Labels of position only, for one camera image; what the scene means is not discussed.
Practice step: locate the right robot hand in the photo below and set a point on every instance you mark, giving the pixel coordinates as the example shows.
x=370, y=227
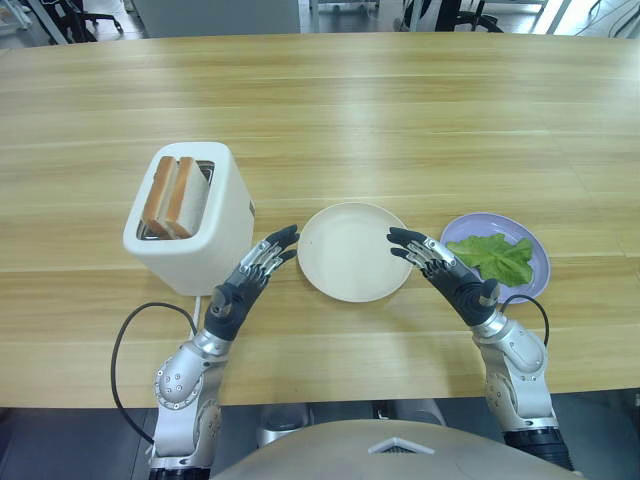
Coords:
x=462, y=290

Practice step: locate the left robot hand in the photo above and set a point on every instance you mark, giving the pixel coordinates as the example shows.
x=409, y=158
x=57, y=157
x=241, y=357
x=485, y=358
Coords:
x=235, y=300

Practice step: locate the green lettuce leaf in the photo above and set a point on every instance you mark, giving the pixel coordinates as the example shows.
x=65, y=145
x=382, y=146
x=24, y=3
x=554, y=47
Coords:
x=500, y=257

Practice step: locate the cream toaster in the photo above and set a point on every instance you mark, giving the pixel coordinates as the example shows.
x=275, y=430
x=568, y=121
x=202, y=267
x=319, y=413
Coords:
x=220, y=225

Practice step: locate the purple plate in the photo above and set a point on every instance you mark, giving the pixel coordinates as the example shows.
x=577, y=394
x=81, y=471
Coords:
x=537, y=255

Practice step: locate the bread slice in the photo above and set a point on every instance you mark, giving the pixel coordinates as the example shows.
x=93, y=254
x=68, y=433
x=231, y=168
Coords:
x=160, y=190
x=189, y=200

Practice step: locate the cream plate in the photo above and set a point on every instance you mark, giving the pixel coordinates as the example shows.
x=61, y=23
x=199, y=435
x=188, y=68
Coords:
x=350, y=252

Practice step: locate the robot body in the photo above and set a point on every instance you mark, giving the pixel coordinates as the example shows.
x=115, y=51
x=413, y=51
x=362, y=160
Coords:
x=385, y=457

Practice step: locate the black office chair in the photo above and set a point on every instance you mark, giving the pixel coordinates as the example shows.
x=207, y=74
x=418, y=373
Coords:
x=90, y=17
x=462, y=15

